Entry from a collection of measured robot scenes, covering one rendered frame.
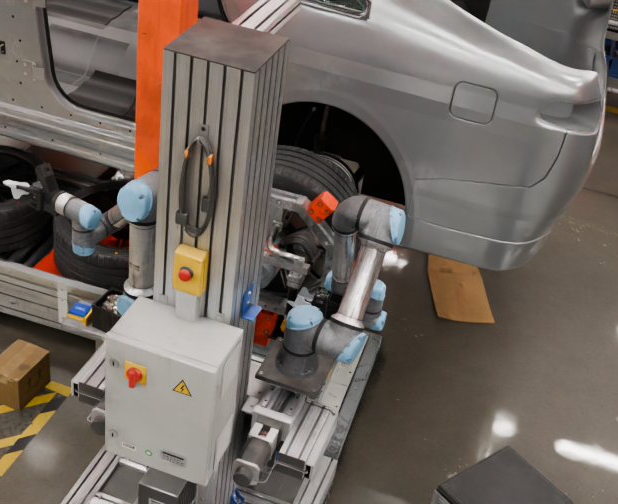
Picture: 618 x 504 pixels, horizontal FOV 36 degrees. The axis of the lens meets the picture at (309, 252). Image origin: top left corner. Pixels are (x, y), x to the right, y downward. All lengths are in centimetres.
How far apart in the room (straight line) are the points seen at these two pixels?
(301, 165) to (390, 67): 51
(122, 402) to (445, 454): 183
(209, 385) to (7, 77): 224
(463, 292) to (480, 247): 119
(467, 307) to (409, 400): 82
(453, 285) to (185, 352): 275
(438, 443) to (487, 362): 65
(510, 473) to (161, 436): 149
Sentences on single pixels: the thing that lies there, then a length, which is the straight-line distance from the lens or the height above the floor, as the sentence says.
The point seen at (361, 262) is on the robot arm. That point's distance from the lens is 313.
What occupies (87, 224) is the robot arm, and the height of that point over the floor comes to 121.
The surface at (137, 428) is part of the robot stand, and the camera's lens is 294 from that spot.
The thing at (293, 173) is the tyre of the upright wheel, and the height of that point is 118.
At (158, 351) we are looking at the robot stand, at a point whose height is 123.
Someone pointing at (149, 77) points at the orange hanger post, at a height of 151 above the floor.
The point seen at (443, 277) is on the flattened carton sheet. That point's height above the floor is 1.
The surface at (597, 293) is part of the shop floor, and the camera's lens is 555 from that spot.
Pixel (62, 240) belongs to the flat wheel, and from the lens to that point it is 440.
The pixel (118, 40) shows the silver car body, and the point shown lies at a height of 95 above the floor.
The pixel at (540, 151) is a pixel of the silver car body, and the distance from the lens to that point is 382.
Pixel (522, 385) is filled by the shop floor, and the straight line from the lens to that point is 476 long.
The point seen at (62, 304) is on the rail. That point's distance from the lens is 438.
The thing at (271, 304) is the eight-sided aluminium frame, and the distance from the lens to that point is 389.
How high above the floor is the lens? 303
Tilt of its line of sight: 35 degrees down
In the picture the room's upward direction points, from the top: 9 degrees clockwise
